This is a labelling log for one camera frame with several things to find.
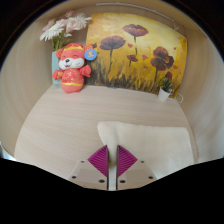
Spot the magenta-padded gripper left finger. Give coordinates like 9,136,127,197
68,144,109,192

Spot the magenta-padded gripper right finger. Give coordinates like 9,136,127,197
116,144,157,191

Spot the cream white towel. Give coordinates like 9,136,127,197
96,120,196,192

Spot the small plant in white pot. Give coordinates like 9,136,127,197
157,77,174,102

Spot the red plush mouse toy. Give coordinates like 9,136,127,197
51,42,98,94

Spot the teal flower vase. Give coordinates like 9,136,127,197
50,50,63,89

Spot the yellow poppy flower painting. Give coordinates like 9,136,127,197
84,12,188,98

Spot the white and pink flower bouquet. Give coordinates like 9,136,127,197
39,9,93,52

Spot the white cable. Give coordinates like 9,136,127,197
175,93,185,104

